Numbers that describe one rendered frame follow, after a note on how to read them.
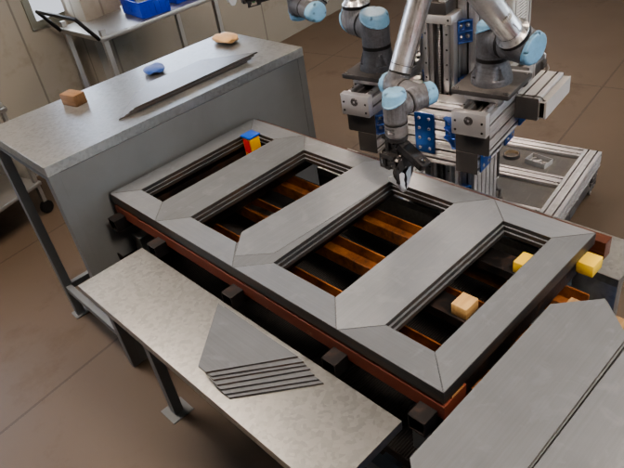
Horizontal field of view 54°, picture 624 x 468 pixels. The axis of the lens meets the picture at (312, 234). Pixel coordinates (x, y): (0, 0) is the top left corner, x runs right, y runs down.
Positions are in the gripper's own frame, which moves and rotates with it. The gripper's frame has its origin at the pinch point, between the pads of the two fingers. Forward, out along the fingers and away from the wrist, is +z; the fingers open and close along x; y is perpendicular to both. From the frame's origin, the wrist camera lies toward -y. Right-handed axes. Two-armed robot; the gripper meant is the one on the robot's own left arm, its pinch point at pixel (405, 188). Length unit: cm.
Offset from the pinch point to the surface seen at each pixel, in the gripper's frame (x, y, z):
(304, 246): 40.6, 8.5, 2.4
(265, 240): 47, 20, 1
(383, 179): -2.1, 11.7, 1.0
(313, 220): 30.0, 14.7, 1.1
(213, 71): -6, 110, -21
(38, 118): 61, 147, -18
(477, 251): 11.8, -36.1, 3.0
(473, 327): 41, -54, 1
